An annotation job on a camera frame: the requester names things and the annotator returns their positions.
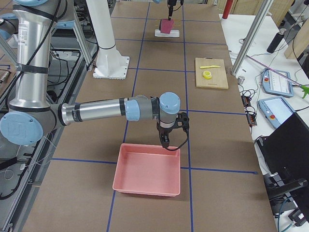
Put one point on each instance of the aluminium frame post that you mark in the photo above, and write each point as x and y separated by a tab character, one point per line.
257	22

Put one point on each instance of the lower blue teach pendant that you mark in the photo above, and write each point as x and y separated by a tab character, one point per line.
276	110

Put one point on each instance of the bamboo cutting board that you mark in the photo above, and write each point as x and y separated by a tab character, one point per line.
219	78

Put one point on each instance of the pink wiping cloth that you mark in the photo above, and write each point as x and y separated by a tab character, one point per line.
166	26

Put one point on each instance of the yellow plastic knife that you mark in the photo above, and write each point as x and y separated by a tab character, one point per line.
210	66

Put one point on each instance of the black water bottle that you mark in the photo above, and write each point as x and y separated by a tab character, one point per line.
276	40

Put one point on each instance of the black monitor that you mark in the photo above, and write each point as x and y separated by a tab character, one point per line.
286	152

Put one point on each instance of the blue teach pendant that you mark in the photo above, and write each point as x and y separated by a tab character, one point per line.
275	84
276	110

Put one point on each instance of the red cylinder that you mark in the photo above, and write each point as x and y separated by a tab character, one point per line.
227	9

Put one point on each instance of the white rack tray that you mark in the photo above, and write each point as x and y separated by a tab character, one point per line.
172	34

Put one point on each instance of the upper blue teach pendant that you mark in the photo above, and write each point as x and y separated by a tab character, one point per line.
275	84

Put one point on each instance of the green grabber stick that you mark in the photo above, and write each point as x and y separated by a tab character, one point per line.
304	88

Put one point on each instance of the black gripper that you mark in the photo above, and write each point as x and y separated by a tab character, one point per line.
171	3
163	131

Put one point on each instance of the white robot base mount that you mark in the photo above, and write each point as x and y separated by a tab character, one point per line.
110	63

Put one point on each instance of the pink plastic bin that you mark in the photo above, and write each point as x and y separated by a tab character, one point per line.
148	170

